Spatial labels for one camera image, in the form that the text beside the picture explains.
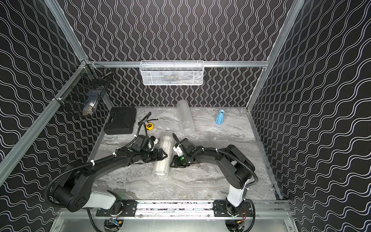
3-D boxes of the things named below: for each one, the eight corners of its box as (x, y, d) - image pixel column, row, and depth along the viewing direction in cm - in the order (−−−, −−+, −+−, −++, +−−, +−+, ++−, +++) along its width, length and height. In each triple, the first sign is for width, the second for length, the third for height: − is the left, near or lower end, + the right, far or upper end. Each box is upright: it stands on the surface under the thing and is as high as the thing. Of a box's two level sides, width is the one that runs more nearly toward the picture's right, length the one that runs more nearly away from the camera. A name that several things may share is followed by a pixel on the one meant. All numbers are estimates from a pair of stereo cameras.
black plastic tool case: (105, 135, 106) (100, 130, 101) (115, 112, 121) (111, 106, 116) (131, 135, 106) (128, 130, 101) (138, 112, 121) (136, 106, 116)
